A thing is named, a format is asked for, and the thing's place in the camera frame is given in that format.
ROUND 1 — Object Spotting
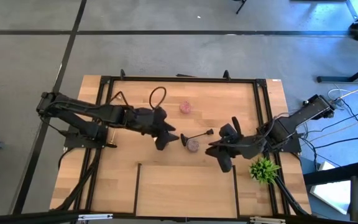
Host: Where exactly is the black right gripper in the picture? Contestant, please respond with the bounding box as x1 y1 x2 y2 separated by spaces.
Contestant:
204 123 265 174

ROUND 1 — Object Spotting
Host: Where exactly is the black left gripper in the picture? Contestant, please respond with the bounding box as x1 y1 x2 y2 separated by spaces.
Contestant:
124 106 180 152

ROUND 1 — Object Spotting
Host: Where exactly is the black spoon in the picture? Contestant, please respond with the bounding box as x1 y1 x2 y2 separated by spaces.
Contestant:
180 128 214 147

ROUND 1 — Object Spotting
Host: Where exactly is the purple ball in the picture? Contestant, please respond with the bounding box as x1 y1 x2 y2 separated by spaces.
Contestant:
186 139 200 153

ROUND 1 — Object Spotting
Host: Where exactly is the pink ball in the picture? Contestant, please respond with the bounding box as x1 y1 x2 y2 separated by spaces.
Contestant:
179 100 193 114

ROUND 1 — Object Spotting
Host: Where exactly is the green artificial plant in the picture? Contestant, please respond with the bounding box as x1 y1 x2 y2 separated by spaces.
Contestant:
249 156 282 185

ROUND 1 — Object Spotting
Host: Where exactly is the raised wooden shelf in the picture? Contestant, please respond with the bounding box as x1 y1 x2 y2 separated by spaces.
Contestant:
135 163 241 218

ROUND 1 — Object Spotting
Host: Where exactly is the black desk leg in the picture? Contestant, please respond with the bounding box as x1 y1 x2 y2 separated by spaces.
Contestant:
303 161 358 187
317 58 358 84

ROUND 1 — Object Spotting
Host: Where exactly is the black stand leg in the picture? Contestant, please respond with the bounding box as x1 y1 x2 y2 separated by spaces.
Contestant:
232 0 248 15

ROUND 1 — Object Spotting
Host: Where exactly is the black shelf support bracket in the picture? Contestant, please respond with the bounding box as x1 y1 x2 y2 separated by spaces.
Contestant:
231 164 241 218
133 162 142 217

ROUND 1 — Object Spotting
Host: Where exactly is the left arm cable loop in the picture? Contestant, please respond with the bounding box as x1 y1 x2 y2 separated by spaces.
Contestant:
149 86 168 110

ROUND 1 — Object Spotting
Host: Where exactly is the black table frame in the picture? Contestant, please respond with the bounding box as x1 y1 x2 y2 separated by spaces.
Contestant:
50 68 312 218

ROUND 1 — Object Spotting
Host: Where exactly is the black cable bundle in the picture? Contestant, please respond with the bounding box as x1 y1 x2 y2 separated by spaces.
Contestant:
54 148 103 212
273 175 311 217

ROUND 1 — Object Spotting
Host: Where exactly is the silver metal bracket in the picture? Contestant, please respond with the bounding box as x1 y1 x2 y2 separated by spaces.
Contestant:
77 213 114 222
249 217 287 224

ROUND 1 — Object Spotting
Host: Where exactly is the black floor cable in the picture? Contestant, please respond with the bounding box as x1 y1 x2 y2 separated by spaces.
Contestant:
314 135 358 150

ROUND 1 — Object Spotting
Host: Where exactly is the yellow floor cable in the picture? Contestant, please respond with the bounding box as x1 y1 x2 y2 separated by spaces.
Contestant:
320 80 358 108

